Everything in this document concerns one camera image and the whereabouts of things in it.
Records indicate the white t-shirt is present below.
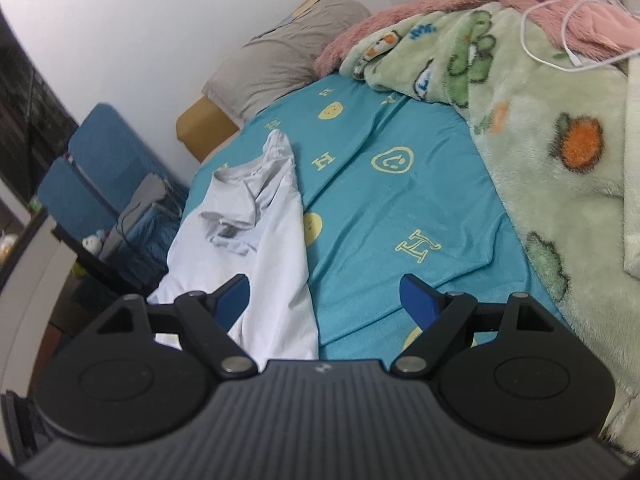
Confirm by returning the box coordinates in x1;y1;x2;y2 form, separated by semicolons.
148;130;319;366

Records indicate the blue folding chair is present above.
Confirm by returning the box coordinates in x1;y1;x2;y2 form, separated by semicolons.
37;103;194;291

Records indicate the teal patterned bed sheet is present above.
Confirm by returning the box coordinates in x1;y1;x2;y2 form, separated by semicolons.
182;75;553;362

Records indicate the grey cloth on chair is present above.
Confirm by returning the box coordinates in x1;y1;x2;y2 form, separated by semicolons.
100;174;168;261

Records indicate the yellow headboard cushion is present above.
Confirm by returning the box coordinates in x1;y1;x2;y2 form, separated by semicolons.
176;96;239;162

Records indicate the white desk with drawer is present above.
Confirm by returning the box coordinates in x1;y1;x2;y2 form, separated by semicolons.
1;184;76;396

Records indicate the green cartoon fleece blanket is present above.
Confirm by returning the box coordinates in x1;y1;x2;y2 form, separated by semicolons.
336;2;639;460

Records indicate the grey pillow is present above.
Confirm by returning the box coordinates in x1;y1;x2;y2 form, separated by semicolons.
202;0;370;127

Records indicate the dark barred window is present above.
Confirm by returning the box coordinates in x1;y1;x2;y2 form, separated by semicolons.
0;21;77;200

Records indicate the pink fluffy blanket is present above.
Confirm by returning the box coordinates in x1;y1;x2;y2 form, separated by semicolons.
313;0;640;79

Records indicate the white charging cable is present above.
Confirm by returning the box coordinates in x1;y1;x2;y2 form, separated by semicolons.
519;0;640;73

